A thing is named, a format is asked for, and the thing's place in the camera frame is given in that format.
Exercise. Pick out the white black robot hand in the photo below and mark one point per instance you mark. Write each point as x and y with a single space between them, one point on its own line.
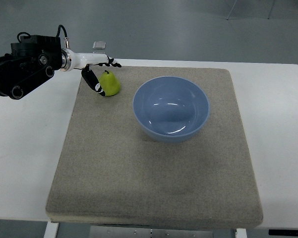
83 61

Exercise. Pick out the green pear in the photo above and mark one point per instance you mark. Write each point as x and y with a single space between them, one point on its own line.
109 83

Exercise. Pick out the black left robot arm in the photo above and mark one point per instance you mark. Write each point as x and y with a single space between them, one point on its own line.
32 62

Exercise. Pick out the blue ceramic bowl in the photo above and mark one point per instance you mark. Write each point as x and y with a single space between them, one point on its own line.
170 109

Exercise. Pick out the upper metal floor plate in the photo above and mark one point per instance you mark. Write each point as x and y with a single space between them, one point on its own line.
99 45

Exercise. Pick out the beige felt mat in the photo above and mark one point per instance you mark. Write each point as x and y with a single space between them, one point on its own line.
111 172

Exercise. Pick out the metal chair legs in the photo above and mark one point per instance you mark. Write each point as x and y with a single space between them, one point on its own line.
251 8

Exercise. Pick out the white table frame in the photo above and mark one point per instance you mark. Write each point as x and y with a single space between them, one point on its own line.
128 232

